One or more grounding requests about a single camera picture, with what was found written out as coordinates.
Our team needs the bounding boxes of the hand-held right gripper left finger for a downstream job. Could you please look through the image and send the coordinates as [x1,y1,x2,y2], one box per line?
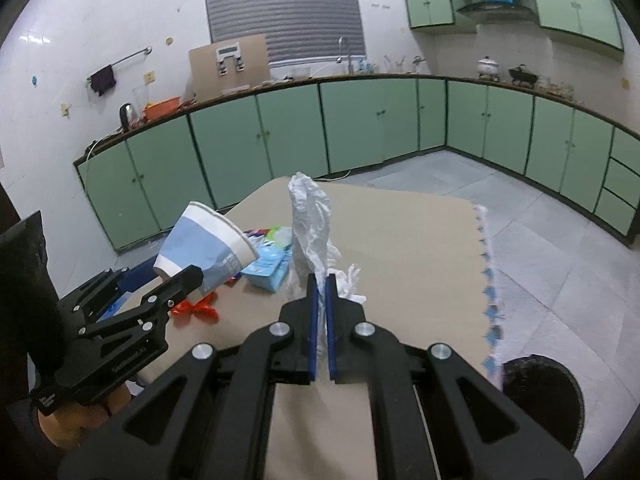
[60,272,321,480]

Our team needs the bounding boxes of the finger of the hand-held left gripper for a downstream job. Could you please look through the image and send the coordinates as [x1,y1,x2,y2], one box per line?
[77,264,204,341]
[57,265,163,322]

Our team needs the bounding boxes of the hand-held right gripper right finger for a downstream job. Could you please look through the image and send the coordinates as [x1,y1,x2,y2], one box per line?
[325,272,585,480]

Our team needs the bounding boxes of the blue and white paper cup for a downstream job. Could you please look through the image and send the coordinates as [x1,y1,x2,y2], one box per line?
[152,201,260,298]

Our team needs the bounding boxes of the white plastic bag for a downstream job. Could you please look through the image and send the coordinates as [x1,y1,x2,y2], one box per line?
[286,172,362,376]

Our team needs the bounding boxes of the bin with black bag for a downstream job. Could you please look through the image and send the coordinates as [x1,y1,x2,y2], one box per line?
[500,354,586,453]

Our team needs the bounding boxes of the person's left hand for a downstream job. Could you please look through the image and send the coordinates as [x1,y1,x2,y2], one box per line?
[37,390,133,448]

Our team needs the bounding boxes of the red snack wrapper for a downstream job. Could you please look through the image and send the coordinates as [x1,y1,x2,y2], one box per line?
[170,280,236,322]

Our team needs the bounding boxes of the blue tissue packet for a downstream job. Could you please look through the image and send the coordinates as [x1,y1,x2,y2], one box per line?
[240,226,296,294]

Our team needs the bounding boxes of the beige tablecloth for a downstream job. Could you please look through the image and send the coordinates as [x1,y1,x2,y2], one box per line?
[95,176,503,480]

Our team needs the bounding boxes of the orange basin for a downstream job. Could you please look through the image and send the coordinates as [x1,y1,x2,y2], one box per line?
[142,97,182,122]

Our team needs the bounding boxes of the green lower cabinets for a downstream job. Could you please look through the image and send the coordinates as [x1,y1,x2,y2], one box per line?
[74,75,640,253]

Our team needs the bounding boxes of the green cabinets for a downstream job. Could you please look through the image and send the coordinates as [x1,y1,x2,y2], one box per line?
[74,75,640,253]
[397,0,626,53]

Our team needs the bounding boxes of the dark hanging towel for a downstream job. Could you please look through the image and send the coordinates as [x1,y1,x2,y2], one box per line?
[90,65,118,97]

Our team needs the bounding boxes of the cardboard board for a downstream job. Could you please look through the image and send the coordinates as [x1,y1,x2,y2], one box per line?
[188,34,271,102]

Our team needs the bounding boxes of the grey window blind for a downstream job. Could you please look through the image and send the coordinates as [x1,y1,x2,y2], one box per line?
[202,0,367,61]

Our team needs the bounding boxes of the black wok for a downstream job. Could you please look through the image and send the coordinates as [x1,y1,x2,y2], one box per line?
[508,64,538,86]

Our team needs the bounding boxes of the black range hood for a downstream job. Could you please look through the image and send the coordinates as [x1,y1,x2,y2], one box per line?
[456,2,535,16]

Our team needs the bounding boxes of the green upper cabinets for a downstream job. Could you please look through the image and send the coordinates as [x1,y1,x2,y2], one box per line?
[397,0,626,53]

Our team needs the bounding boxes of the metal towel rail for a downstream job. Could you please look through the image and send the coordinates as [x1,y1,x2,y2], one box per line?
[86,46,153,83]

